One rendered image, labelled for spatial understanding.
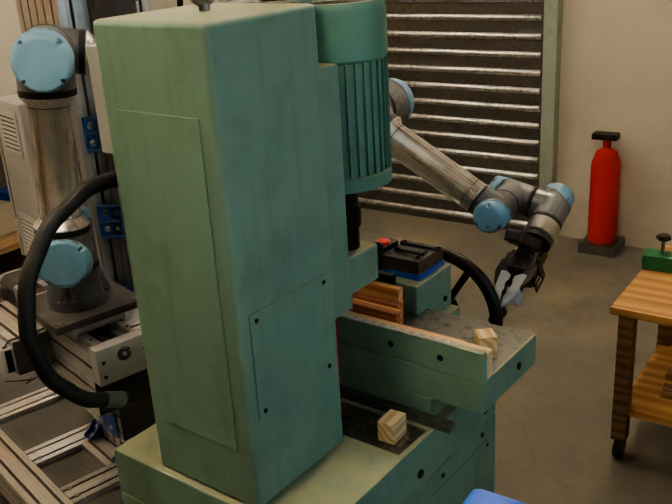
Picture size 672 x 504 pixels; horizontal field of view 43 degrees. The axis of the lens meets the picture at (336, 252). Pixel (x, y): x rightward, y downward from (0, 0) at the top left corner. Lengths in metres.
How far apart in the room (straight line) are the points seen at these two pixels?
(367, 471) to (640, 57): 3.22
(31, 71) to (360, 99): 0.69
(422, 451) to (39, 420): 1.67
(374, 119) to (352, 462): 0.56
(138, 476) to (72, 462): 1.13
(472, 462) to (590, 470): 1.17
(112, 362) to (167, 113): 0.94
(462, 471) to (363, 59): 0.78
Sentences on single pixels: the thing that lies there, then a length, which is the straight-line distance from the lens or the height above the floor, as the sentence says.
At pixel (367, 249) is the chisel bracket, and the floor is 1.07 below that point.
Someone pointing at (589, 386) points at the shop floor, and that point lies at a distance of 3.25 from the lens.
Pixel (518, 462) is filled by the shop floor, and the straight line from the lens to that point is 2.82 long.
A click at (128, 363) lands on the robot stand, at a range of 2.00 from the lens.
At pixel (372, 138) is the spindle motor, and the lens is 1.42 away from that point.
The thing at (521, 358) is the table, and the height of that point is 0.88.
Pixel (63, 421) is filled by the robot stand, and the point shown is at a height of 0.21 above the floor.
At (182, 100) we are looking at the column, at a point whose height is 1.42.
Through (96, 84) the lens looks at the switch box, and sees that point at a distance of 1.30.
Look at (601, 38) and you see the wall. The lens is 4.37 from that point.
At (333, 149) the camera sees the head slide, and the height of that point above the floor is 1.29.
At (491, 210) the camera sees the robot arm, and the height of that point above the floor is 1.01.
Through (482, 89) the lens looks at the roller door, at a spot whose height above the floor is 0.77.
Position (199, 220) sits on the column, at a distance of 1.16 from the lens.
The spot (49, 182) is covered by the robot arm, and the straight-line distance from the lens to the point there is 1.85.
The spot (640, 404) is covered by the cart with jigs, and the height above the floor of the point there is 0.18.
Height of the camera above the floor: 1.62
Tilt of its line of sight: 21 degrees down
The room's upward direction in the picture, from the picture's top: 4 degrees counter-clockwise
